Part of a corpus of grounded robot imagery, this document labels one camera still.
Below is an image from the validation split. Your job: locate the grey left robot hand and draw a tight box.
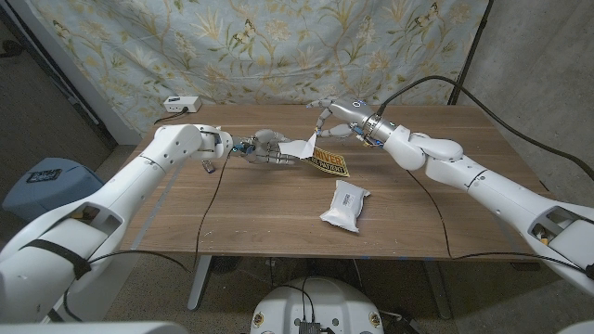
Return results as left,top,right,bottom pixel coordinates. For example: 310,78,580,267
231,128,303,166

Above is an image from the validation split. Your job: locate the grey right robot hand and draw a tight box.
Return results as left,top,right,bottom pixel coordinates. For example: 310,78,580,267
308,96,395,148

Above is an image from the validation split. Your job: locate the white sticker backing paper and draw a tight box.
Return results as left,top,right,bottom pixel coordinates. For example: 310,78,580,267
277,137,313,161

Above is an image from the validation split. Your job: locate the yellow new driver bumper sticker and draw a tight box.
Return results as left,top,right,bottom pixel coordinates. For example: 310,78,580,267
300,132,351,178

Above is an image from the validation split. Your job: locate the white sealed plastic package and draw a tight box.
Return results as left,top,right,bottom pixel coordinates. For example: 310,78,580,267
319,179,371,234

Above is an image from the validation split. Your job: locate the floral printed backdrop cloth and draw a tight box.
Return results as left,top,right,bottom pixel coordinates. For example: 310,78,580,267
27,0,491,138

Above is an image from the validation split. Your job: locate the white power socket box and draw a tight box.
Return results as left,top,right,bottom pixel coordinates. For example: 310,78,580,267
162,96,203,114

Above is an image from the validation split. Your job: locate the black backdrop stand pole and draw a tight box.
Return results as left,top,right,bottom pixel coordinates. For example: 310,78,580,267
447,0,494,106

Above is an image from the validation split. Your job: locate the white table leg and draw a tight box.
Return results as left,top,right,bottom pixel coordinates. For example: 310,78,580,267
187,254,213,311

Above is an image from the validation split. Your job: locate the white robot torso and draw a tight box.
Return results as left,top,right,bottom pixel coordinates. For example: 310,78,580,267
250,276,385,334

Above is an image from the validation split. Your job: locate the grey table leg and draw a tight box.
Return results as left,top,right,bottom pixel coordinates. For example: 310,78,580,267
424,259,454,320

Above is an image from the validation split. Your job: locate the black item on bin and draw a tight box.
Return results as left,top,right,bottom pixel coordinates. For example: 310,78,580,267
26,168,64,184

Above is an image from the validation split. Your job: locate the blue plastic bin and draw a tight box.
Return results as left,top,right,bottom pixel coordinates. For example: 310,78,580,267
2,157,107,222

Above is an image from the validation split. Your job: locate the white robot chest edge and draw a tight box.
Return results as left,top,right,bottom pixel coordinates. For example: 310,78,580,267
0,321,189,334

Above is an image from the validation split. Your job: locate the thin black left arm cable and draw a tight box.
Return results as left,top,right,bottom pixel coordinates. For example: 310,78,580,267
62,152,231,322

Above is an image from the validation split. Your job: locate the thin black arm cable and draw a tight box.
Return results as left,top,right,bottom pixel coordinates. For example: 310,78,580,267
407,170,594,279
62,152,231,322

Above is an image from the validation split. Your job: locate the black power box cable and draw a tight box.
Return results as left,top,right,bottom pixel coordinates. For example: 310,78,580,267
154,108,189,125

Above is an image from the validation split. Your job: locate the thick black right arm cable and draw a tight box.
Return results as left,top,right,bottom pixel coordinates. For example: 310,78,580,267
375,75,594,182

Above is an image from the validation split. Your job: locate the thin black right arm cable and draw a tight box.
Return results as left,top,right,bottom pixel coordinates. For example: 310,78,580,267
407,170,594,279

